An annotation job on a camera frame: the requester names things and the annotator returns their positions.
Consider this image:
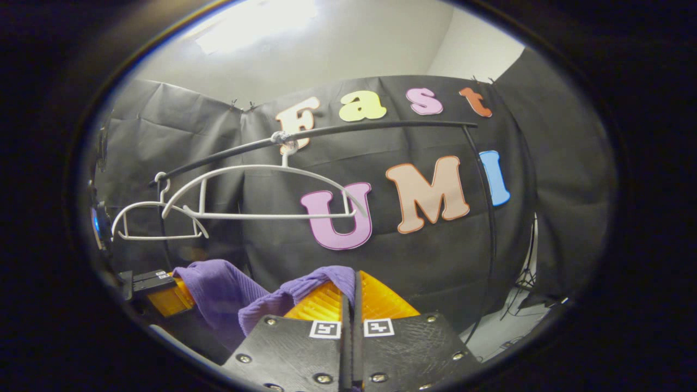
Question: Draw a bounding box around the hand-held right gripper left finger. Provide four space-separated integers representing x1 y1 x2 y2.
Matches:
222 271 352 392

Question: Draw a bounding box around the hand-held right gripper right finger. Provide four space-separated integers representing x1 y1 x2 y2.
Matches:
354 271 483 392

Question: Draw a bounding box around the purple shirt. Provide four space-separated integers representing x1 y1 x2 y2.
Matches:
173 259 357 352

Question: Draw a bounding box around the white clothes hanger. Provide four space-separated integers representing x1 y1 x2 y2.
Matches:
162 131 369 222
111 172 210 242

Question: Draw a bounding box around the black clothes rack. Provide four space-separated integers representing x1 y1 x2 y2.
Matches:
150 120 498 345

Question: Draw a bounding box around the black tripod stand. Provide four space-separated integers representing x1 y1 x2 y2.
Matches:
501 215 541 320

